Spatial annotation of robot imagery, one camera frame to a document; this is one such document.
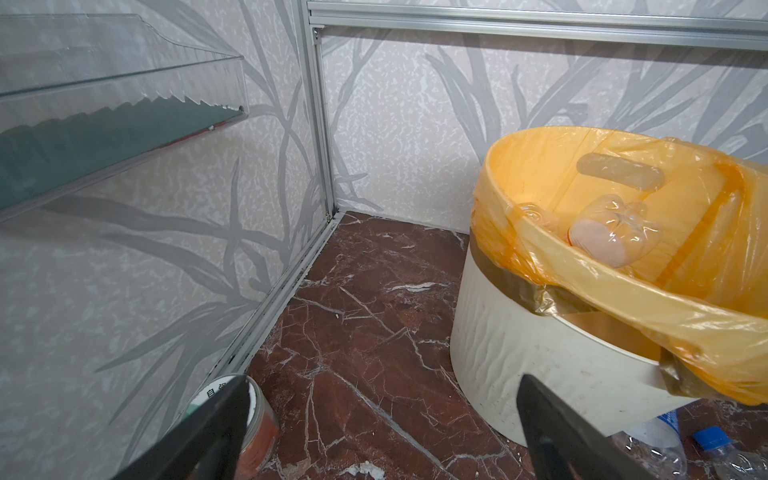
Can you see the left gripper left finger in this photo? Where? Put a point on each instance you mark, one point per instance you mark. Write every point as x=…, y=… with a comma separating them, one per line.
x=206, y=444

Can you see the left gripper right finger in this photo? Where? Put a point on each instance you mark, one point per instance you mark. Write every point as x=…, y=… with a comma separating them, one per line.
x=562, y=444

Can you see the blue cap water bottle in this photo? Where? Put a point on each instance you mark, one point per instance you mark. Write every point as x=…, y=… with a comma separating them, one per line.
x=656, y=445

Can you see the orange label bottle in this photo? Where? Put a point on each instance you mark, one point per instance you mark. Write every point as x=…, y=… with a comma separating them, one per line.
x=614, y=232

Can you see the white ribbed waste bin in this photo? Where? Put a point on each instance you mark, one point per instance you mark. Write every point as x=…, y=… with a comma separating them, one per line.
x=495, y=341

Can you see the yellow bin liner bag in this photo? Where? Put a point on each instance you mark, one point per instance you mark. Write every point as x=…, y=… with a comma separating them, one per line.
x=658, y=244

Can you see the round tub with cartoon lid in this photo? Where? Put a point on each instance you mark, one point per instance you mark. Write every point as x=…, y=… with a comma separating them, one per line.
x=262, y=427

